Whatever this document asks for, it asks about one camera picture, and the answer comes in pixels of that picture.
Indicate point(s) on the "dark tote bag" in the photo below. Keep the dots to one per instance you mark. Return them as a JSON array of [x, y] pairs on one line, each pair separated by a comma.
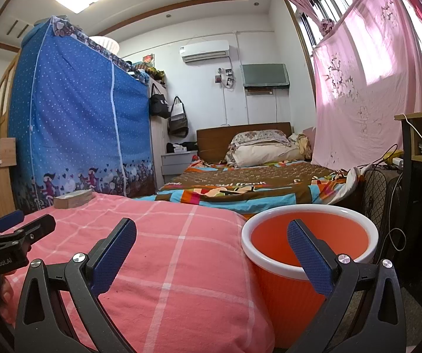
[[178, 121]]

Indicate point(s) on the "hanging pink embroidered sheet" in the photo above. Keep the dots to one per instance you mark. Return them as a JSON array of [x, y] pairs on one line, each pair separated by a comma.
[[373, 81]]

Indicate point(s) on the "black mesh fan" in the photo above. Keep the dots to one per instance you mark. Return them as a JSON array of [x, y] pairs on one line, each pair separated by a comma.
[[376, 198]]

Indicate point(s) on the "orange bucket with white rim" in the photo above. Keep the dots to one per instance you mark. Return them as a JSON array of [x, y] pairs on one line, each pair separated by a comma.
[[270, 235]]

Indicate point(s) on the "grey nightstand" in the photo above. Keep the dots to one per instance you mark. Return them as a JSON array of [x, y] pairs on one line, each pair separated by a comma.
[[176, 167]]

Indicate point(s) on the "white tissue box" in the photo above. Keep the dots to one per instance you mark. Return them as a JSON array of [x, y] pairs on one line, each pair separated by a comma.
[[180, 149]]

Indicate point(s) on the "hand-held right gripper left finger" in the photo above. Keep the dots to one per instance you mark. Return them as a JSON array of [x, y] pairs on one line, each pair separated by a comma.
[[113, 257]]

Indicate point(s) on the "wooden ladder frame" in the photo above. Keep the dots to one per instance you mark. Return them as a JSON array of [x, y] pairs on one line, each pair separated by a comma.
[[3, 92]]

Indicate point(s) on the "bed with colourful blanket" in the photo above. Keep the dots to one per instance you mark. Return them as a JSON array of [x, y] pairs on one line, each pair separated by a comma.
[[270, 174]]

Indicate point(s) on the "green covered wall unit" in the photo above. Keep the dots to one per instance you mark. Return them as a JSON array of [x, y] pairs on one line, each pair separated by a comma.
[[264, 75]]

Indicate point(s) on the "thick old book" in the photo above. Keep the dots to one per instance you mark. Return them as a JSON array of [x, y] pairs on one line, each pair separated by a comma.
[[73, 199]]

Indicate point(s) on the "black handbag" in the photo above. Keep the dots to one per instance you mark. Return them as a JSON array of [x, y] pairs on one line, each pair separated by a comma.
[[158, 104]]

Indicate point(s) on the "white plastic basket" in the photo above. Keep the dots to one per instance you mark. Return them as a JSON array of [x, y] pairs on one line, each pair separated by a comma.
[[106, 46]]

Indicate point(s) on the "floral pillow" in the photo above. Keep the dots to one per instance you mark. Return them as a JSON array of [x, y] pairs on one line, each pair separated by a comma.
[[258, 136]]

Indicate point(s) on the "black cloth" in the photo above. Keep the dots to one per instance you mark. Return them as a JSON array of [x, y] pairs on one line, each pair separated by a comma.
[[192, 146]]

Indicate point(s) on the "blue dotted fabric wardrobe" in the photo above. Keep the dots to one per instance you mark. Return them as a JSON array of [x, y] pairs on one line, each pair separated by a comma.
[[75, 117]]

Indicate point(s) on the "white air conditioner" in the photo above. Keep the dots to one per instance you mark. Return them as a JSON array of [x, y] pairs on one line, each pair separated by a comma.
[[205, 50]]

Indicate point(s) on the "red decoration card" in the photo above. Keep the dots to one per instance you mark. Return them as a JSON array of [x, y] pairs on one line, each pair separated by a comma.
[[149, 59]]

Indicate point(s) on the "wooden headboard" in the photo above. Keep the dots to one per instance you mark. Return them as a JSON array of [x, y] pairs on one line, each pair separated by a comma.
[[214, 139]]

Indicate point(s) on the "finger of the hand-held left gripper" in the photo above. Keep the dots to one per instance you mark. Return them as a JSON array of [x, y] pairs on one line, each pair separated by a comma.
[[38, 226], [8, 218]]

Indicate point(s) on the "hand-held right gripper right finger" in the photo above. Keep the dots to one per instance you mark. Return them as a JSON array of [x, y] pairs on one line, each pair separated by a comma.
[[310, 257]]

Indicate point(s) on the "folded cream quilt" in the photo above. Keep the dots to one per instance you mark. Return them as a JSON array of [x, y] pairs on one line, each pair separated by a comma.
[[262, 154]]

